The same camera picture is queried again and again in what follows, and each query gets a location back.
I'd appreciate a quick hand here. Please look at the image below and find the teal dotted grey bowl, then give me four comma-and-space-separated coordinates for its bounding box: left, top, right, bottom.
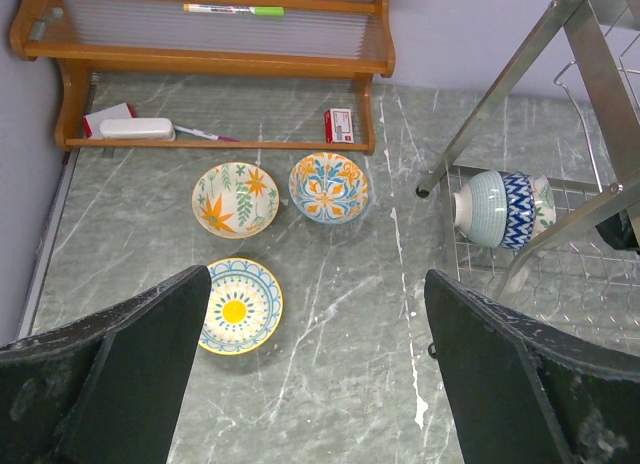
452, 170, 507, 248

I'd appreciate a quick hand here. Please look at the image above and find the steel dish rack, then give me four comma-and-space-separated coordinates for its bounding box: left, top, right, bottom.
397, 0, 639, 354

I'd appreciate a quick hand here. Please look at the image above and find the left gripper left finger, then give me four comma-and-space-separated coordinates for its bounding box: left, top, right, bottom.
1, 265, 211, 463

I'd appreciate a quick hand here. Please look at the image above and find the white eraser case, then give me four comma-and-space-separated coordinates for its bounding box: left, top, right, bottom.
99, 118, 175, 141

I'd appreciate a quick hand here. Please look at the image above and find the wooden shelf rack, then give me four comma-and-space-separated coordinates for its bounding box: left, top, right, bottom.
8, 0, 395, 154

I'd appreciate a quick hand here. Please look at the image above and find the blue orange floral bowl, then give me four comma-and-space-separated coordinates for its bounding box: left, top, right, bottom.
288, 152, 369, 224

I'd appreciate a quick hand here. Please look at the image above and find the orange flower green bowl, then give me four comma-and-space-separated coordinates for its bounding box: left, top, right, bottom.
529, 174, 556, 238

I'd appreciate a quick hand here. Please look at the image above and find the pink tipped white pen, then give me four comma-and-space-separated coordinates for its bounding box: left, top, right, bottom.
174, 125, 237, 142

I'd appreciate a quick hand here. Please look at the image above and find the yellow sun blue bowl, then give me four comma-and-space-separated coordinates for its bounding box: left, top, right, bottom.
199, 257, 284, 356

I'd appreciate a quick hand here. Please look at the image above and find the green capped marker pen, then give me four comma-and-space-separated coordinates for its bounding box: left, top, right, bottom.
183, 3, 285, 17

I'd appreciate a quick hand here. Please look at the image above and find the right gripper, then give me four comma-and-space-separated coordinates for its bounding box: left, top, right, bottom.
595, 211, 639, 252

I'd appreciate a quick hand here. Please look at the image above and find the orange leaf pattern bowl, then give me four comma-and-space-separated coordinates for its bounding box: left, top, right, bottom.
191, 162, 280, 239

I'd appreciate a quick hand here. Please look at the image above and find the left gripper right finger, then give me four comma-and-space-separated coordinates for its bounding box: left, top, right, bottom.
424, 269, 639, 463

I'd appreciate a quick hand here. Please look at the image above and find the small red white box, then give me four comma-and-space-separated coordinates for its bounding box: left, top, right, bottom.
324, 108, 354, 144

